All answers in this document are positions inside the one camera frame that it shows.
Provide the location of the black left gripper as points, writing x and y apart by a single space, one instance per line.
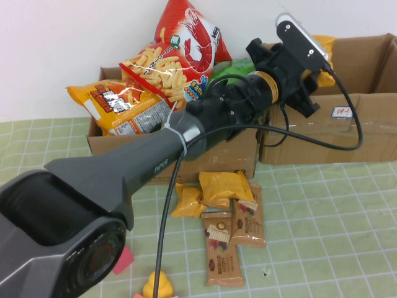
285 71

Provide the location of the yellow cracker packet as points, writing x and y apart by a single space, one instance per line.
324 40

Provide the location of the red shrimp stick bag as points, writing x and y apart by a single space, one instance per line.
186 46

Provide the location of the large yellow snack packet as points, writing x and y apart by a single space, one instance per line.
220 187

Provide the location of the brown wafer biscuit packet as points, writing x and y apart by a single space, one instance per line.
248 229
221 264

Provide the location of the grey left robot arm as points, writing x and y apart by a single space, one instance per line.
93 192

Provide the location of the small yellow snack packet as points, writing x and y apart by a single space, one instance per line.
187 201

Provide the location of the large orange snack bag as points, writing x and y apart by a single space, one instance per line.
124 108

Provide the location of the white label sticker blue border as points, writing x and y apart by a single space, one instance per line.
341 112

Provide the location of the large plain cardboard box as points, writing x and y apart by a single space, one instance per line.
310 155

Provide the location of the green chip bag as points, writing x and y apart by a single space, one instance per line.
239 66

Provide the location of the cardboard box with printed text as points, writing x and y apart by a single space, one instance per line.
217 161

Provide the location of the green checked tablecloth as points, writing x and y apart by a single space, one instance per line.
310 217

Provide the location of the white zip tie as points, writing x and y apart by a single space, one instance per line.
178 139

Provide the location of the yellow rubber duck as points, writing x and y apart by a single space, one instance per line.
166 285

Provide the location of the pink foam cube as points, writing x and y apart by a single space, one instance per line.
125 260

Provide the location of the pink toy block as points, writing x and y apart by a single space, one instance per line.
139 295

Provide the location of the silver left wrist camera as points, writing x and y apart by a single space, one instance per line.
297 37

